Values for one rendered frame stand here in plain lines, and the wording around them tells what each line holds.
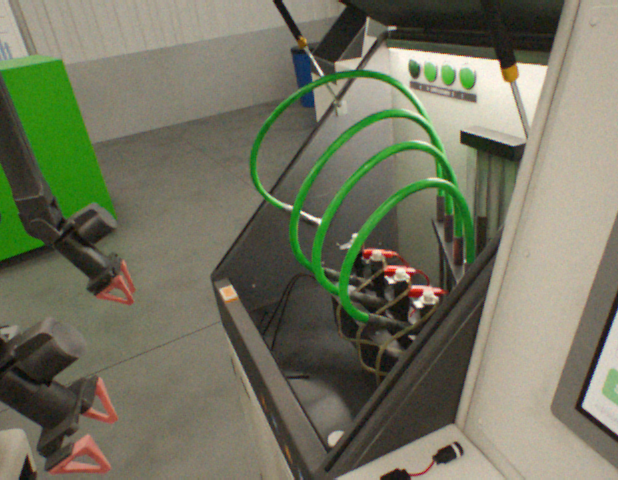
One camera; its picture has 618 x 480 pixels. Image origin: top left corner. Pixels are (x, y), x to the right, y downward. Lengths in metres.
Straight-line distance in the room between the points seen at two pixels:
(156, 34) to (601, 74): 6.98
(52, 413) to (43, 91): 3.32
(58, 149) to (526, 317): 3.69
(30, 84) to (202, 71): 3.86
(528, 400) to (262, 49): 7.35
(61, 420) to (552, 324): 0.66
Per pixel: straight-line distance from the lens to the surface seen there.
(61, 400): 0.82
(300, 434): 0.86
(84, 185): 4.14
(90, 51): 7.22
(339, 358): 1.15
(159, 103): 7.40
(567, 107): 0.62
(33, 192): 1.12
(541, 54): 0.89
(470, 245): 0.81
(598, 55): 0.61
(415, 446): 0.79
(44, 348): 0.76
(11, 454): 1.29
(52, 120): 4.02
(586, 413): 0.64
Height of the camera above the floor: 1.59
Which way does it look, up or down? 27 degrees down
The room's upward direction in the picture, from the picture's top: 8 degrees counter-clockwise
